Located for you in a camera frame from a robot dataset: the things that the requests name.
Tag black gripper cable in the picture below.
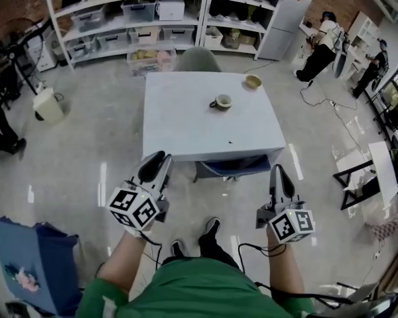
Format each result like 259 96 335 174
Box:
237 241 288 274
138 229 164 271

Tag blue box with flower print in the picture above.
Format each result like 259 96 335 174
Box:
0 215 83 317

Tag pink checkered cloth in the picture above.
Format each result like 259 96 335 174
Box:
365 199 398 242

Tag yellow-green ceramic bowl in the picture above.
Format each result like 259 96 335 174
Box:
244 74 263 90

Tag clear plastic storage bin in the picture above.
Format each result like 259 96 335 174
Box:
95 28 131 52
120 0 159 23
70 4 107 33
128 25 163 46
161 25 197 46
65 35 98 60

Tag white pedal trash bin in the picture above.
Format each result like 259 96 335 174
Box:
32 86 66 125

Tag blue fabric chair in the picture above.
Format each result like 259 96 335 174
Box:
192 154 273 184

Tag clear storage bin of toys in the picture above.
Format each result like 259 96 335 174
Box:
125 40 178 78

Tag person's green shirt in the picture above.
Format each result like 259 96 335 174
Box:
75 256 316 318

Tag person's right forearm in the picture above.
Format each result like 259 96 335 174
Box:
266 226 306 295

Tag person's left forearm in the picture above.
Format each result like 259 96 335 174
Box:
97 229 154 294

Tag white slotted basket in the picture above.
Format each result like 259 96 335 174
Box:
203 26 224 50

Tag white desk with black legs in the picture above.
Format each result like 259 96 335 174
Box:
332 140 398 211

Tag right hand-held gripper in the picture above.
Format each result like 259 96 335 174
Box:
255 164 316 245

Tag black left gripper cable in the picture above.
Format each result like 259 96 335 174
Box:
138 229 164 271

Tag white refrigerator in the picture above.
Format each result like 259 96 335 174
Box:
256 0 315 62

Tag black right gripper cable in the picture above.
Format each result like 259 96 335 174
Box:
237 241 288 274

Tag green chair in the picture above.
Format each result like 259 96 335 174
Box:
173 46 222 74

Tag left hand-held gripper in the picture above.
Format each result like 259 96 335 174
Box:
106 150 174 232

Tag olive glazed cup with handle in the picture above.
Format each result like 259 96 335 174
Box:
208 93 233 111

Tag black office chair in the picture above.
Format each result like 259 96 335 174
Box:
372 80 398 136

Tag narrow white shelving unit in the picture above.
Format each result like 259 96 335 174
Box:
198 0 291 61

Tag person's black trousers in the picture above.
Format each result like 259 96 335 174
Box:
161 225 241 272

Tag black stand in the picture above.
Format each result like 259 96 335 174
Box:
0 17 54 96

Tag wide white shelving unit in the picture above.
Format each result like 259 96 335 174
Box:
42 0 210 73

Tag white extension cable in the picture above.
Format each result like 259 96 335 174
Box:
299 79 374 160

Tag white drawer cabinet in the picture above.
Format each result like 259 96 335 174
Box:
27 30 60 73

